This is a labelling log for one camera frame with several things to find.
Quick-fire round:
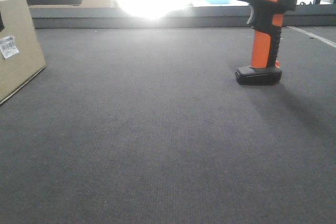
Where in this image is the orange black barcode scanner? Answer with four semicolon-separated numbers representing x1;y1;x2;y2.
235;0;297;86

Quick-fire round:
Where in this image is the cardboard package with label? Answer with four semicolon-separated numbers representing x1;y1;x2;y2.
1;0;46;104

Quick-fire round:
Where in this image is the blue tray background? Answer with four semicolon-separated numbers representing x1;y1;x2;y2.
205;0;231;5

